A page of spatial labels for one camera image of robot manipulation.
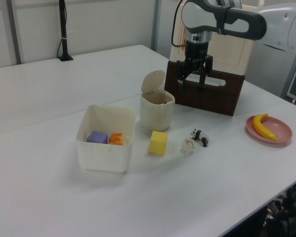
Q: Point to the white plastic storage bin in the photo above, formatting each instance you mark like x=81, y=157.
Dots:
x=104, y=148

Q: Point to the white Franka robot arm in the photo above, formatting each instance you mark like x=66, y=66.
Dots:
x=236, y=18

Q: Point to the black pole stand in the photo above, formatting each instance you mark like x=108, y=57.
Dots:
x=63, y=29

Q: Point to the orange block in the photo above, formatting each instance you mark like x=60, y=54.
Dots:
x=116, y=139

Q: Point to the yellow foam block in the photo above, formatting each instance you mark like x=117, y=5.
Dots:
x=158, y=143

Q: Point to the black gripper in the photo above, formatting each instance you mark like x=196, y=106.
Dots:
x=197, y=49

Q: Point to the black mesh clutter under table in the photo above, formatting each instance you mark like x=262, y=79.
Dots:
x=289, y=209

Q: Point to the yellow toy banana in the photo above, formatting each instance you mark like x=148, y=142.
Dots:
x=260, y=126

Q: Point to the purple foam block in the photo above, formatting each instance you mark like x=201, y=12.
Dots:
x=97, y=137

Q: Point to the pink plate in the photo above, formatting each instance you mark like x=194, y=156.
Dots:
x=278, y=129

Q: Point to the dark brown wooden crate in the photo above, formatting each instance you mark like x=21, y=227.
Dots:
x=212, y=96

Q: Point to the toy panda figure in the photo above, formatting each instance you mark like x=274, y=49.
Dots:
x=200, y=136

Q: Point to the cream wooden box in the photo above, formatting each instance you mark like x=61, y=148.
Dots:
x=232, y=54

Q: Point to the cream trash can with lid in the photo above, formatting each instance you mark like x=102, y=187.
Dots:
x=157, y=108

